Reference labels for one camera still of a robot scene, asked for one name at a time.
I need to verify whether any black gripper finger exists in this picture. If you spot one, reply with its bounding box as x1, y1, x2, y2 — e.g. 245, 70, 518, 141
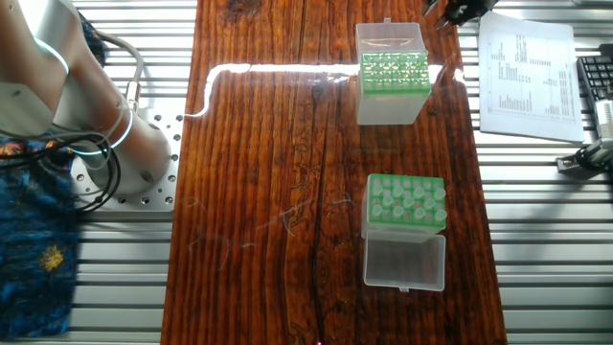
460, 0, 496, 24
424, 0, 463, 31

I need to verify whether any tall green pipette tip holder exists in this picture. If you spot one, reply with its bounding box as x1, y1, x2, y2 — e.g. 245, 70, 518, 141
362, 174, 448, 291

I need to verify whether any printed white paper sheet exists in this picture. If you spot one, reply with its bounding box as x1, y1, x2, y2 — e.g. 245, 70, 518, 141
477, 11, 585, 145

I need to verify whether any black keyboard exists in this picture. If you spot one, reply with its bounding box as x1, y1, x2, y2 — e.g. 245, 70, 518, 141
575, 56, 613, 102

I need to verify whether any brown wooden board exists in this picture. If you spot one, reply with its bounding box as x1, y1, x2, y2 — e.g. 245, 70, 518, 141
161, 0, 509, 345

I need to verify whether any blue patterned cloth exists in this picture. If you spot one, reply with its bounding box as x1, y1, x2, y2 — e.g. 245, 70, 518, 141
0, 125, 82, 336

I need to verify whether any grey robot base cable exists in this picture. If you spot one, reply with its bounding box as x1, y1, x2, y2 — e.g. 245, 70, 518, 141
91, 34, 147, 126

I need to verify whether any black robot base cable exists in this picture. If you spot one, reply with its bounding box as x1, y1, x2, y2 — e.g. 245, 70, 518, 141
38, 134, 118, 214

